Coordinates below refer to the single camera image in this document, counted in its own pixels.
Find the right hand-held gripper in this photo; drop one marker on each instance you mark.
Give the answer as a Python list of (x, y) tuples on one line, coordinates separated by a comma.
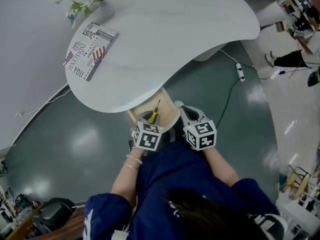
[(200, 136)]

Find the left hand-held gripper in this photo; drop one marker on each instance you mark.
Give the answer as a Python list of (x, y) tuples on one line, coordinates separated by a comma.
[(147, 139)]

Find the yellow black screwdriver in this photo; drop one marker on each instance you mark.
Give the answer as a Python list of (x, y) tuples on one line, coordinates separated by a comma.
[(153, 116)]

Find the wooden drawer with white front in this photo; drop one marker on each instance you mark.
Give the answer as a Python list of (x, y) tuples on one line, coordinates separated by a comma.
[(166, 109)]

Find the person's right forearm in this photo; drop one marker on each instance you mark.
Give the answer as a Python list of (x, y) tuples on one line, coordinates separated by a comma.
[(220, 166)]

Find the person's left forearm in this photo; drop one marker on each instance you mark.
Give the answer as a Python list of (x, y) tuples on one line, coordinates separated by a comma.
[(125, 179)]

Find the navy blue shirt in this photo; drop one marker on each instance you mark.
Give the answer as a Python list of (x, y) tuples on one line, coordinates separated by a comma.
[(170, 179)]

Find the white power strip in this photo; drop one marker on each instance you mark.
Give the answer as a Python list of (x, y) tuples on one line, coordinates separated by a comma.
[(240, 71)]

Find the white curved desk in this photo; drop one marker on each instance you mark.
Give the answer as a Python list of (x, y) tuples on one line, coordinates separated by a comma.
[(170, 39)]

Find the black and white printed book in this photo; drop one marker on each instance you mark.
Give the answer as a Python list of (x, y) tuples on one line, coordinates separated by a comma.
[(87, 54)]

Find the white vase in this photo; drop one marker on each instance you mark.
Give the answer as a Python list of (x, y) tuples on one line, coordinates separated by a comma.
[(107, 7)]

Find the black and green shoe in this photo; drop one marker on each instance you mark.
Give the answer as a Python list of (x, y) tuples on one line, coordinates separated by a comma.
[(314, 77)]

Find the wooden folding stool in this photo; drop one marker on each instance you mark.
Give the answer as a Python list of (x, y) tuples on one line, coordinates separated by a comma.
[(303, 181)]

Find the dark brown wooden bench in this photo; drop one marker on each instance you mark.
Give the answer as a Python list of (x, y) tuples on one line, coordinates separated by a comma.
[(72, 224)]

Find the black office chair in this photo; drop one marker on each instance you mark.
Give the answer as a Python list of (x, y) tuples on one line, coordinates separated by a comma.
[(55, 211)]

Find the white shelf rack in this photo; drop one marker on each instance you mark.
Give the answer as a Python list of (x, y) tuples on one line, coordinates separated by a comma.
[(300, 219)]

